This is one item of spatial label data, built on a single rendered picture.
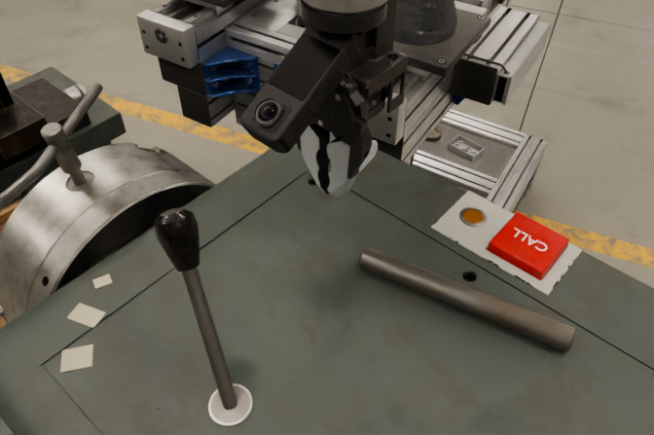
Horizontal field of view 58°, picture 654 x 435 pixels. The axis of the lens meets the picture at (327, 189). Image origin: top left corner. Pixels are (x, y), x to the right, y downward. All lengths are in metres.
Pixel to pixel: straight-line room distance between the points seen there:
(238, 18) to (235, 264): 0.90
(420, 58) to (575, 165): 1.82
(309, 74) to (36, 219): 0.41
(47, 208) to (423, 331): 0.45
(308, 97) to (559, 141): 2.52
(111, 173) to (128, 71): 2.65
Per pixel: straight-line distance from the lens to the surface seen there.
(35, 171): 0.69
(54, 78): 1.60
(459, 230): 0.64
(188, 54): 1.32
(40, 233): 0.76
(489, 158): 2.41
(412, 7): 1.11
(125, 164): 0.78
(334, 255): 0.60
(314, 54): 0.50
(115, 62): 3.50
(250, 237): 0.62
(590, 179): 2.79
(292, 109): 0.48
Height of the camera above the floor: 1.72
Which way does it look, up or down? 43 degrees down
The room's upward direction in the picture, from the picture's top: straight up
